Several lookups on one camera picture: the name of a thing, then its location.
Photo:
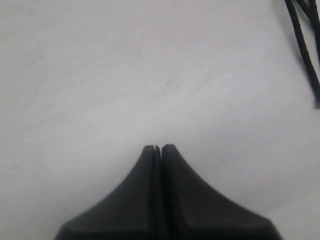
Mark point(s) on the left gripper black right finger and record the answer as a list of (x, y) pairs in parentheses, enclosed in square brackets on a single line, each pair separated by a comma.
[(196, 211)]

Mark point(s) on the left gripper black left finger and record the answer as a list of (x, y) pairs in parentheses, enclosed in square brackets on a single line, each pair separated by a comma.
[(129, 212)]

